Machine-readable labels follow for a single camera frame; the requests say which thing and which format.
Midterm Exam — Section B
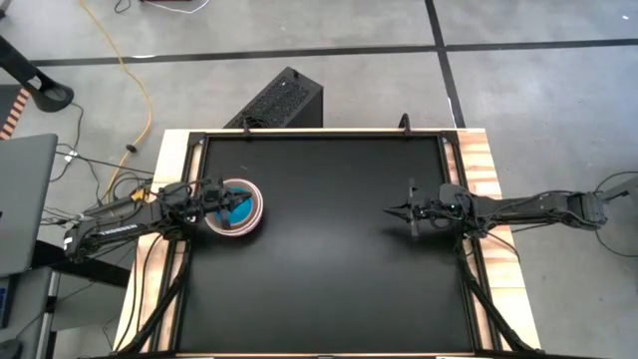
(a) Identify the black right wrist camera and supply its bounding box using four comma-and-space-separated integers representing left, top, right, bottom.
438, 182, 470, 208

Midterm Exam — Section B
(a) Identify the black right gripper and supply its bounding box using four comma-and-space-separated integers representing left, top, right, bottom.
383, 177, 444, 238

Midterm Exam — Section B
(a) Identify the small blue and orange bowl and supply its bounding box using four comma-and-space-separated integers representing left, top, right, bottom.
213, 185, 254, 226

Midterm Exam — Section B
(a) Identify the black desk board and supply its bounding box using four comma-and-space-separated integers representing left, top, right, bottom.
32, 238, 132, 289

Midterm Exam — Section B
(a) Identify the yellow cable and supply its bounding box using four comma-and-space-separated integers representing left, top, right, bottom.
78, 0, 154, 200

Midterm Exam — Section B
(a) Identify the white cable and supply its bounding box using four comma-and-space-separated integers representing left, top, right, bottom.
143, 0, 211, 16

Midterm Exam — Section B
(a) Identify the black table frame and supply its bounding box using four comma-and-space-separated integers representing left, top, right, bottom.
117, 127, 542, 359

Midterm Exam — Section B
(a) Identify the orange and black striped tape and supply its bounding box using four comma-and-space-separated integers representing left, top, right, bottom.
0, 87, 32, 141

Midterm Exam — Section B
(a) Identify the pale salmon bowl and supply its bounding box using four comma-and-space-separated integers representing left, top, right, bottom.
203, 177, 265, 237

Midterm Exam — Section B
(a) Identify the black cable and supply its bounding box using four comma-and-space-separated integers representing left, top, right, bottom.
53, 149, 157, 177

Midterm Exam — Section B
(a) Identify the white bowl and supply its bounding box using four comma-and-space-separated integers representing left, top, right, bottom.
205, 179, 261, 234

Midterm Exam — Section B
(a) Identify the black computer tower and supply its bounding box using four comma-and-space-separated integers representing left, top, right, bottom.
223, 66, 324, 130

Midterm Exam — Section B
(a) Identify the grey laptop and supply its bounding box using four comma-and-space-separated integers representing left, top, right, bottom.
0, 133, 59, 278

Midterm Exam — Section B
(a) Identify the grey cabinet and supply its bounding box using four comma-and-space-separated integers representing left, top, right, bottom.
0, 266, 61, 359

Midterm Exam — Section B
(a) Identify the black stand with round base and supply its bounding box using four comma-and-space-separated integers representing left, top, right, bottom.
0, 34, 76, 114

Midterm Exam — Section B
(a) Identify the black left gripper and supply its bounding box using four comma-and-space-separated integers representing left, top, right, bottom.
187, 178, 253, 231

